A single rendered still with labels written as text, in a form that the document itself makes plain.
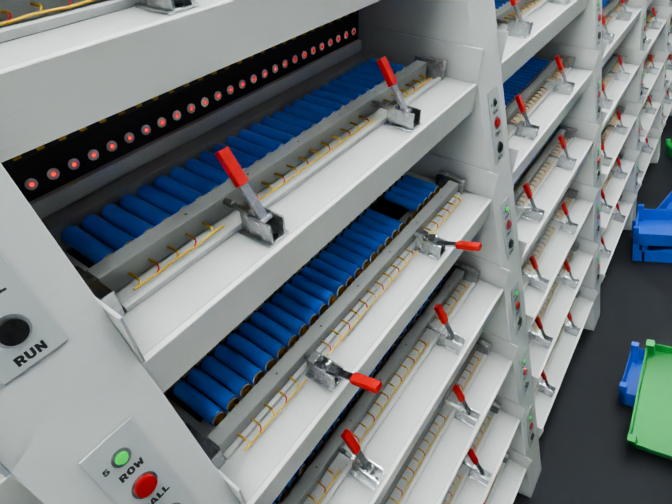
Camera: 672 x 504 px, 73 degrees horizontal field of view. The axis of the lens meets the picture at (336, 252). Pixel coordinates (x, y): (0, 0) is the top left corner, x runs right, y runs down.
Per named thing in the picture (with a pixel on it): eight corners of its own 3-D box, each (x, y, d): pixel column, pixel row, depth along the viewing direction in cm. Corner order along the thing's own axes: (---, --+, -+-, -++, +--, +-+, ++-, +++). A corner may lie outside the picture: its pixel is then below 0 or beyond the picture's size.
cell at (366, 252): (341, 242, 70) (376, 258, 68) (334, 248, 69) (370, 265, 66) (341, 232, 69) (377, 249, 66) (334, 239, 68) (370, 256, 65)
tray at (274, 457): (487, 219, 81) (499, 174, 75) (254, 528, 45) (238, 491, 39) (390, 184, 90) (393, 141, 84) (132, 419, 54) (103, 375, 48)
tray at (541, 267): (588, 213, 142) (605, 176, 133) (522, 343, 106) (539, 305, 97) (524, 192, 151) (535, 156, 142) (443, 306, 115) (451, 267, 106)
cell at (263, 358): (238, 338, 57) (276, 364, 54) (227, 348, 56) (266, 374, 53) (235, 329, 56) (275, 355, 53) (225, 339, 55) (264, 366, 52)
